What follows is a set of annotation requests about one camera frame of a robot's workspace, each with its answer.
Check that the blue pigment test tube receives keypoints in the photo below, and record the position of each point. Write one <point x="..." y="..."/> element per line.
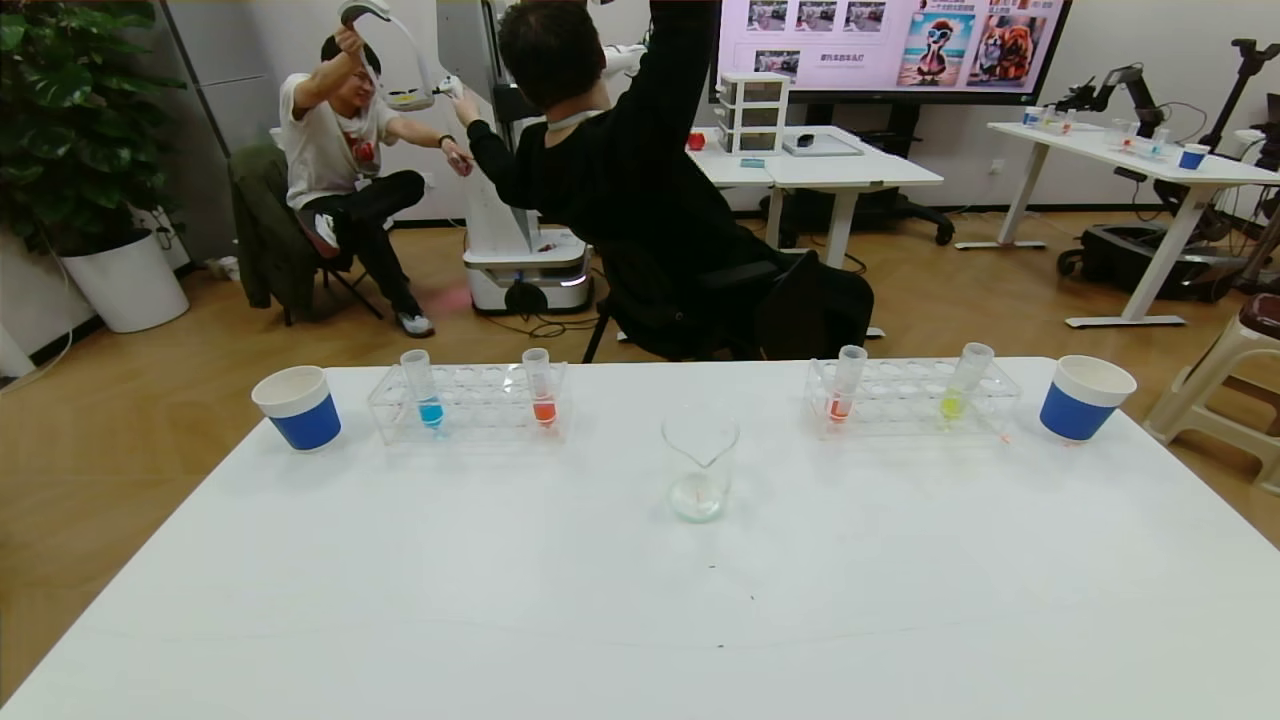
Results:
<point x="429" y="410"/>

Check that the yellow pigment test tube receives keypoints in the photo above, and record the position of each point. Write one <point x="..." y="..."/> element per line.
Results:
<point x="953" y="405"/>

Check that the black tabletop robot arm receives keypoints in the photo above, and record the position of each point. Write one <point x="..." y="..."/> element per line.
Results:
<point x="1125" y="82"/>

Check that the black wheeled robot base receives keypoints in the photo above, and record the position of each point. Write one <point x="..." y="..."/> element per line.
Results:
<point x="1130" y="260"/>

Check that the orange pigment test tube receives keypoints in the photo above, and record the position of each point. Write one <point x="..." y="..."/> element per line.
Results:
<point x="543" y="408"/>
<point x="840" y="405"/>

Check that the clear glass beaker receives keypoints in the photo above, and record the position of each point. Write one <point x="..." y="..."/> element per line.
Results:
<point x="698" y="492"/>

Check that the clear acrylic test tube rack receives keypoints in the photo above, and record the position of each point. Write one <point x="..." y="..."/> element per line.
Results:
<point x="900" y="402"/>
<point x="480" y="402"/>

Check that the person in black jacket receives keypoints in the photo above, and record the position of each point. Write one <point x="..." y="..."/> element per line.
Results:
<point x="620" y="170"/>

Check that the white mobile robot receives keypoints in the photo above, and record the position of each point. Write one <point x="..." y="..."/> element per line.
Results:
<point x="500" y="215"/>

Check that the white desk with apple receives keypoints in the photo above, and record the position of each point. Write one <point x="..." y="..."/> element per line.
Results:
<point x="735" y="172"/>

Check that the white plastic drawer unit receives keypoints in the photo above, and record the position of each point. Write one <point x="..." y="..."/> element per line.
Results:
<point x="752" y="112"/>

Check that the grey tablet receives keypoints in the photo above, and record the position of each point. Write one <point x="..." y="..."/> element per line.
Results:
<point x="825" y="146"/>

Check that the white desk with tablet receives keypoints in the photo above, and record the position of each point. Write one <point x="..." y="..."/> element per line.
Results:
<point x="860" y="170"/>

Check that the black display stand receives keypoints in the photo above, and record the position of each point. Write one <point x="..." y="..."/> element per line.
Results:
<point x="900" y="210"/>

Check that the blue white paper cup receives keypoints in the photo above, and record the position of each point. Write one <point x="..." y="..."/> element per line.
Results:
<point x="1075" y="412"/>
<point x="300" y="422"/>

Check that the white VR headset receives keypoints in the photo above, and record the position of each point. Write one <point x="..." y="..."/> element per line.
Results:
<point x="410" y="70"/>

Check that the person in white shirt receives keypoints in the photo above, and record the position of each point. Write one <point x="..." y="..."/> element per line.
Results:
<point x="320" y="140"/>

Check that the dark green jacket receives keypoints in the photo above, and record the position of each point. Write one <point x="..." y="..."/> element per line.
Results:
<point x="258" y="230"/>

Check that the long white desk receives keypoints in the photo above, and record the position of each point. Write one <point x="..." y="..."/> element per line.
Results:
<point x="1100" y="145"/>

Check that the white plant pot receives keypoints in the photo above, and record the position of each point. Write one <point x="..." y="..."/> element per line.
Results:
<point x="125" y="285"/>

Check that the beige plastic stool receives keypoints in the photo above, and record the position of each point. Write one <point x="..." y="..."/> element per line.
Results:
<point x="1225" y="370"/>

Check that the small blue paper cup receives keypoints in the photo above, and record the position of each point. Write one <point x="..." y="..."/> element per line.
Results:
<point x="1193" y="157"/>

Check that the large green potted plant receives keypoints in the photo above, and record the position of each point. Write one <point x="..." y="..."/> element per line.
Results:
<point x="60" y="100"/>

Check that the large wall display screen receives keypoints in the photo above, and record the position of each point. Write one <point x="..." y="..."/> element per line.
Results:
<point x="880" y="40"/>

